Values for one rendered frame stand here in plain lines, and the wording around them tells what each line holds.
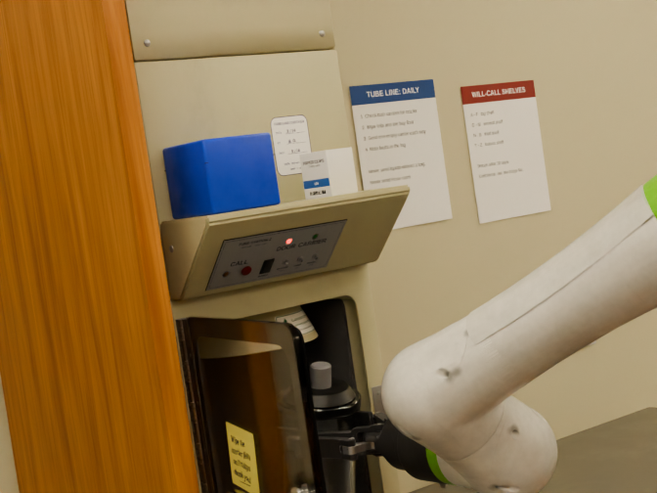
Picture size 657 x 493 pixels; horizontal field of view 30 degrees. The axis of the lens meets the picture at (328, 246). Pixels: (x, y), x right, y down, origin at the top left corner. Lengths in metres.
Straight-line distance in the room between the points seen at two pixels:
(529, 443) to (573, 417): 1.32
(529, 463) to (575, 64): 1.50
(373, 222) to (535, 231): 0.99
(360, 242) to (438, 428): 0.44
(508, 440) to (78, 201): 0.61
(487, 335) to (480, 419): 0.10
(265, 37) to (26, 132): 0.34
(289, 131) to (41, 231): 0.36
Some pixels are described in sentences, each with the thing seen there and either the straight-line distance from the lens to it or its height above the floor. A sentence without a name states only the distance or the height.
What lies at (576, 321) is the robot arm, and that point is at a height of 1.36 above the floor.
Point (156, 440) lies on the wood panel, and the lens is 1.48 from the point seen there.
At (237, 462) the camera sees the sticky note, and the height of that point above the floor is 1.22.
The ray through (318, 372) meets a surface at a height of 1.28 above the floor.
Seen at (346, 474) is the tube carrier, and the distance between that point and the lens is 1.66.
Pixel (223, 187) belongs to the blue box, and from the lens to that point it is 1.47.
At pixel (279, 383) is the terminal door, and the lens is 1.31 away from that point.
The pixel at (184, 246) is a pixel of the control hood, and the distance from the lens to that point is 1.50.
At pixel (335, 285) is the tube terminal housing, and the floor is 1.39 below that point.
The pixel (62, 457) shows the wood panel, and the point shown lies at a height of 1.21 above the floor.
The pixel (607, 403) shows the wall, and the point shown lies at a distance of 2.75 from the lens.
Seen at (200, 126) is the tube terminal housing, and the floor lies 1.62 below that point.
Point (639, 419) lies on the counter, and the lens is 2.69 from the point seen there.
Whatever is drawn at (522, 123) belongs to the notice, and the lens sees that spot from 2.58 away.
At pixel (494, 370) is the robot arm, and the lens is 1.24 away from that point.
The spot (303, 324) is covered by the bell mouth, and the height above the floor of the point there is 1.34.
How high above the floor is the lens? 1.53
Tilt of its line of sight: 3 degrees down
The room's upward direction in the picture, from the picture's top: 8 degrees counter-clockwise
